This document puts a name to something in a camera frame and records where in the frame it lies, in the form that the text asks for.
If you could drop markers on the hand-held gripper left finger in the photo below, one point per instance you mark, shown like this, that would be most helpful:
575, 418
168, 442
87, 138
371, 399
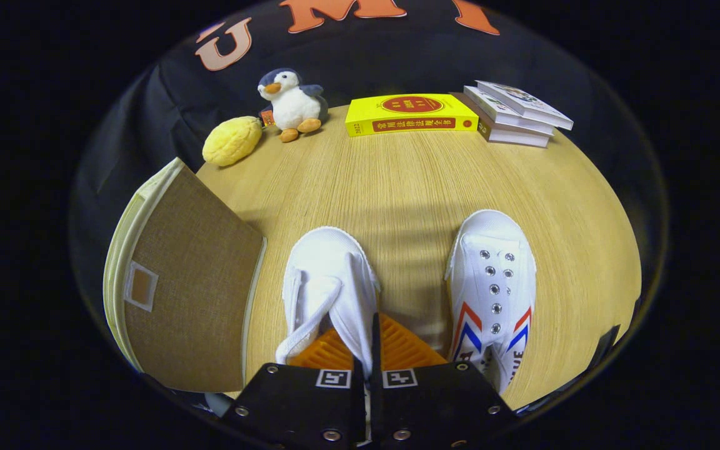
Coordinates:
297, 400

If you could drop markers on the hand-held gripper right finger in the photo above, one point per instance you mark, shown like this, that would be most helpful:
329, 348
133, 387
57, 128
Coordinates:
375, 369

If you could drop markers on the white canvas shoe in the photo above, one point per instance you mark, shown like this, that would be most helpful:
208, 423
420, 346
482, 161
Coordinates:
329, 262
491, 250

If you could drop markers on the beige linen storage box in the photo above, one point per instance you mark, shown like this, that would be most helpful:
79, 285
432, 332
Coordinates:
191, 281

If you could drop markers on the yellow book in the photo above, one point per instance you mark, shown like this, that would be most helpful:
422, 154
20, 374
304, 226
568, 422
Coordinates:
410, 104

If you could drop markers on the yellow bun plush toy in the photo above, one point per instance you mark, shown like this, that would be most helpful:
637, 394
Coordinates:
232, 140

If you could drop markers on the penguin plush toy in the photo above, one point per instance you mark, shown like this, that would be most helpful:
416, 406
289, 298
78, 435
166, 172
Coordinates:
294, 106

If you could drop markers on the white book with printed cover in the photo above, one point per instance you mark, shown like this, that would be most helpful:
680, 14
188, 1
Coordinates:
522, 100

